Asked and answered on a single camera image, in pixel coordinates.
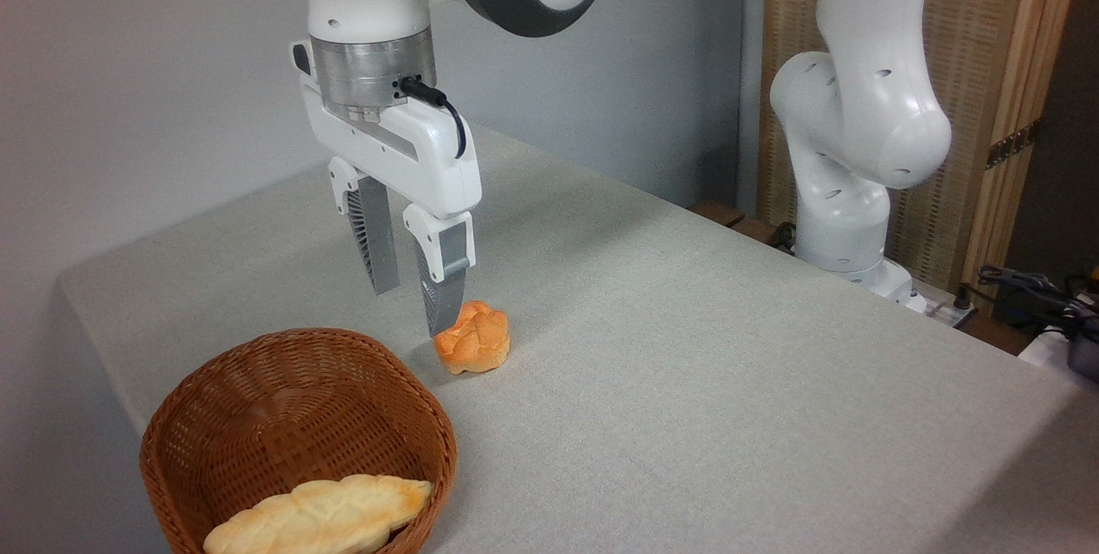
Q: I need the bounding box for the black cable bundle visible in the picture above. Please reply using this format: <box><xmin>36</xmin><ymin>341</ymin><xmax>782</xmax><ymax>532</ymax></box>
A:
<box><xmin>977</xmin><ymin>265</ymin><xmax>1099</xmax><ymax>333</ymax></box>

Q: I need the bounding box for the white power strip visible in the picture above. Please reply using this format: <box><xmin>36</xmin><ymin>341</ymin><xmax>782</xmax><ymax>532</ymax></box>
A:
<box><xmin>920</xmin><ymin>289</ymin><xmax>980</xmax><ymax>329</ymax></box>

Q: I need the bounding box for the wooden bamboo folding screen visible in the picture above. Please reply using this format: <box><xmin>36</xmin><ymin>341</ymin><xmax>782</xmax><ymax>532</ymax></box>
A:
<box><xmin>759</xmin><ymin>0</ymin><xmax>1088</xmax><ymax>314</ymax></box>

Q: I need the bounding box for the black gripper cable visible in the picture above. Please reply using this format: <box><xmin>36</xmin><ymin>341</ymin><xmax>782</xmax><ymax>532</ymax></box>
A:
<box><xmin>398</xmin><ymin>76</ymin><xmax>470</xmax><ymax>161</ymax></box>

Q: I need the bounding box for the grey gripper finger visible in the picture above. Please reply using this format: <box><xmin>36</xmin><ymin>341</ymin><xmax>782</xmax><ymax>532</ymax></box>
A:
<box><xmin>328</xmin><ymin>156</ymin><xmax>402</xmax><ymax>296</ymax></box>
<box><xmin>404</xmin><ymin>204</ymin><xmax>476</xmax><ymax>338</ymax></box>

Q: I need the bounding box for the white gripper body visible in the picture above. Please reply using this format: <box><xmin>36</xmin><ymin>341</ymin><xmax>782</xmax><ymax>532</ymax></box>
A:
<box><xmin>291</xmin><ymin>40</ymin><xmax>483</xmax><ymax>221</ymax></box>

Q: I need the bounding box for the long pale bread loaf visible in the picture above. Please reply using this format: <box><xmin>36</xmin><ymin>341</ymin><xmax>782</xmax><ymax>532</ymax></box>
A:
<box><xmin>203</xmin><ymin>474</ymin><xmax>433</xmax><ymax>554</ymax></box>

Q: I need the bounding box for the brown wicker basket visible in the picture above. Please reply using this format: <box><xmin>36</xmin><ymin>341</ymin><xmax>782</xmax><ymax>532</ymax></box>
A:
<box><xmin>140</xmin><ymin>328</ymin><xmax>458</xmax><ymax>554</ymax></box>

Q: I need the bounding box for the small round orange bread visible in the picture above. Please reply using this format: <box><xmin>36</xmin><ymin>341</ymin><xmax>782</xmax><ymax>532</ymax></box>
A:
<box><xmin>433</xmin><ymin>301</ymin><xmax>511</xmax><ymax>375</ymax></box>

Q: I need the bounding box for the grey tablecloth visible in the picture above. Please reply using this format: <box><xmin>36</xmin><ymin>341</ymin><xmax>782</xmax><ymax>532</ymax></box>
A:
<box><xmin>58</xmin><ymin>126</ymin><xmax>1099</xmax><ymax>554</ymax></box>

